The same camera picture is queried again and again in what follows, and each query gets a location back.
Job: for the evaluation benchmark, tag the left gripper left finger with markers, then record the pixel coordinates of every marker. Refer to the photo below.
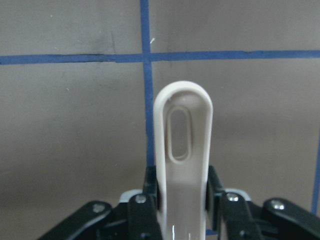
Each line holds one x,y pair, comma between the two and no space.
134,218

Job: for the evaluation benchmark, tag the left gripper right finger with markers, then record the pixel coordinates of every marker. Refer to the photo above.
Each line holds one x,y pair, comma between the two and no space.
234,216

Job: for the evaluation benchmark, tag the beige plastic dustpan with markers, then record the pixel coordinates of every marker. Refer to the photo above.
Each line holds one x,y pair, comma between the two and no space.
182,179

